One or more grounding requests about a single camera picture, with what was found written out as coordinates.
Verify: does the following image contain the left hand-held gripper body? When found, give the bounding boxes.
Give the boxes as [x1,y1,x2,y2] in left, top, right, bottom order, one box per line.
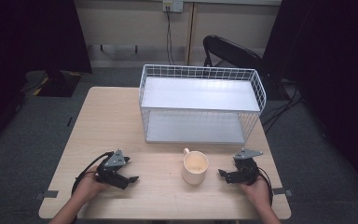
[94,149,129,190]

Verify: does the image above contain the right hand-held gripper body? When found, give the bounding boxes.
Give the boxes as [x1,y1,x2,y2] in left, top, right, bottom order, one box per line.
[228,147,264,187]

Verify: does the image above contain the person's right hand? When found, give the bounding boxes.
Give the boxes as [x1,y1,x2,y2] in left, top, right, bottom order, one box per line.
[240,175,273,209]

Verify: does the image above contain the person's left hand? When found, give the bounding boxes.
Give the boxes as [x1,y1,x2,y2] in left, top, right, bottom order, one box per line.
[73,165,110,203]

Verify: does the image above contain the cream ceramic mug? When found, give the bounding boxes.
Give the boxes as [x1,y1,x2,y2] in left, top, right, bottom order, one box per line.
[180,147,210,187]

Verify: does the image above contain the grey tape strip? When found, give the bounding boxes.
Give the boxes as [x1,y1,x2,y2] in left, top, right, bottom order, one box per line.
[271,188,294,198]
[33,189,60,201]

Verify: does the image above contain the black stand base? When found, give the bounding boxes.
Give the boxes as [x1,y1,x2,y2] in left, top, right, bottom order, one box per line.
[36,69,82,98]

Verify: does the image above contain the black chair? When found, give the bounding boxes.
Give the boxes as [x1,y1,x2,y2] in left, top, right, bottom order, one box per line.
[202,35,264,71]

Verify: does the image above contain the black curtain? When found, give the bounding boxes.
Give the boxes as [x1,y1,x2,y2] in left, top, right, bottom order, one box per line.
[261,0,358,200]

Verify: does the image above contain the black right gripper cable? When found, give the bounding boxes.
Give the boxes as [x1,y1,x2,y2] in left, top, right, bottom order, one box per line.
[256,166,275,207]

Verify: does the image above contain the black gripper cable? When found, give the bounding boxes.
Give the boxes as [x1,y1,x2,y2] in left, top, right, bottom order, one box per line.
[256,166,275,207]
[71,150,115,196]

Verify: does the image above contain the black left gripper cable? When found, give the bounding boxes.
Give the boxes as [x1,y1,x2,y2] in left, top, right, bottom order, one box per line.
[71,150,115,196]

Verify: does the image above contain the black floor cables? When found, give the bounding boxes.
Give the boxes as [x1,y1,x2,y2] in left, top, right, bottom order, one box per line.
[259,78,304,135]

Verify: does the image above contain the white wire shelf rack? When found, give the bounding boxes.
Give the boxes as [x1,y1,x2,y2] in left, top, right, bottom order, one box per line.
[138,63,268,146]

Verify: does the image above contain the black wall socket cable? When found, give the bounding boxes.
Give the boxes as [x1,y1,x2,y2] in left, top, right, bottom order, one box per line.
[165,6,176,66]

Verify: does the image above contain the white wall socket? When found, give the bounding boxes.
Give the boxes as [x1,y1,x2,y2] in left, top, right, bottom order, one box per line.
[162,0,185,14]

